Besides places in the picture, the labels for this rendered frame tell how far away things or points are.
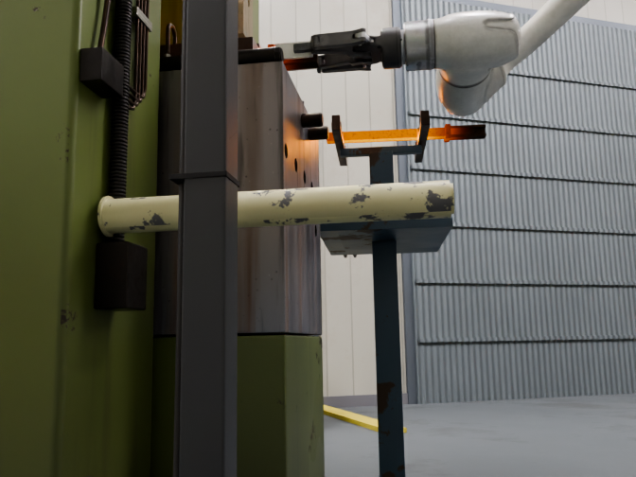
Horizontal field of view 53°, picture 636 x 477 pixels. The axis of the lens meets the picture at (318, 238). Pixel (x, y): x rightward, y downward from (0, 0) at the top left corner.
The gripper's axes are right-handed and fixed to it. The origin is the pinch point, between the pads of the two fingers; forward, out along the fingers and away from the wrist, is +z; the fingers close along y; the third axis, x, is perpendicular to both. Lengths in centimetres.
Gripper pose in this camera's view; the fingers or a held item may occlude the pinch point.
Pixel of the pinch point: (295, 57)
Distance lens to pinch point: 127.1
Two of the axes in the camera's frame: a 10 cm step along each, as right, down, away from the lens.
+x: -0.2, -9.9, 1.6
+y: 1.6, 1.6, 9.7
